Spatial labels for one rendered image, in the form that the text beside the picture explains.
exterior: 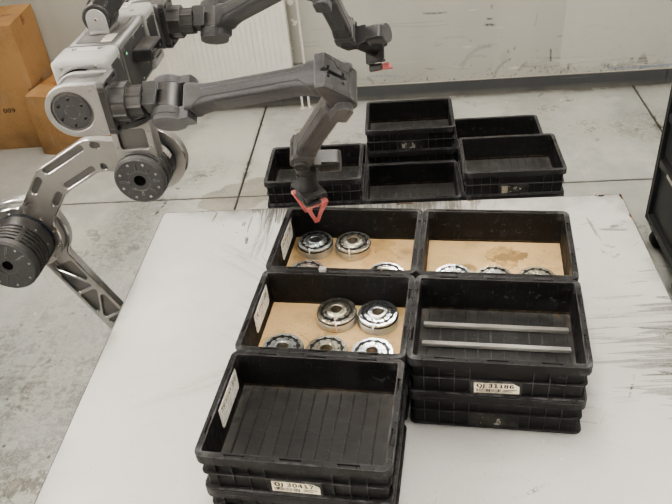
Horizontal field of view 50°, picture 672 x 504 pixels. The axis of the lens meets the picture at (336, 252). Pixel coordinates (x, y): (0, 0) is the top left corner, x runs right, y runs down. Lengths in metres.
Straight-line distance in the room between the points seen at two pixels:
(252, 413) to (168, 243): 0.97
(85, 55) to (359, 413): 1.01
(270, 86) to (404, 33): 3.29
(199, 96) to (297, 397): 0.71
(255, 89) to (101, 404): 0.94
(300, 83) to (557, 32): 3.51
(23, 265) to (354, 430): 1.14
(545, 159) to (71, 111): 2.11
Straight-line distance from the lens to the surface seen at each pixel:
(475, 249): 2.09
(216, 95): 1.57
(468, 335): 1.82
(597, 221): 2.48
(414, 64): 4.84
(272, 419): 1.67
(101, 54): 1.74
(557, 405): 1.72
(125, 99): 1.63
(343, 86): 1.51
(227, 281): 2.27
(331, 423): 1.64
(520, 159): 3.21
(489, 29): 4.80
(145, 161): 1.97
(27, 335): 3.50
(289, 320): 1.89
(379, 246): 2.11
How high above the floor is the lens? 2.08
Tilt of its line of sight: 37 degrees down
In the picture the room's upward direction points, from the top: 6 degrees counter-clockwise
